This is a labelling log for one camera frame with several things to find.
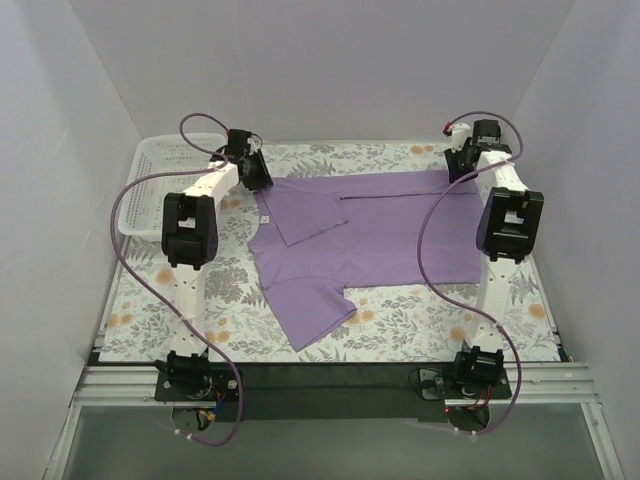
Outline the purple t shirt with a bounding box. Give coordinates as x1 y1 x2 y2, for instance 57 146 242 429
248 170 484 351

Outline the white plastic basket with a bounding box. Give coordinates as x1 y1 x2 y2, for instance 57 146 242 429
118 133 239 242

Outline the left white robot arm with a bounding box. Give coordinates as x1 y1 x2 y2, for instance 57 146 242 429
157 129 272 400

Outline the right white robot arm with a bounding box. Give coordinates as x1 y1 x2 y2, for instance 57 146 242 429
444 119 544 398

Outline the floral table cloth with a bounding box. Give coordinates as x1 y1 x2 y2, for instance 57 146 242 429
99 142 564 364

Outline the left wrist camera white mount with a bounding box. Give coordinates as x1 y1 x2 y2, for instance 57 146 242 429
246 136 263 156

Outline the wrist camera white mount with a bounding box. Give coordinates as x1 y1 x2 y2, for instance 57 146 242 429
246 136 263 156
443 122 472 153

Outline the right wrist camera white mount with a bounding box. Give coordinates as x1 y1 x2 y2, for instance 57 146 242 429
443 122 472 153

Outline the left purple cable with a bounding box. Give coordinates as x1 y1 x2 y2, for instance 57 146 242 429
110 113 246 447

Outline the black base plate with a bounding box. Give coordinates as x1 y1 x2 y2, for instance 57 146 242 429
153 360 511 422

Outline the aluminium frame rail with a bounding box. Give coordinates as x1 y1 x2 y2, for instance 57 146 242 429
46 362 623 479

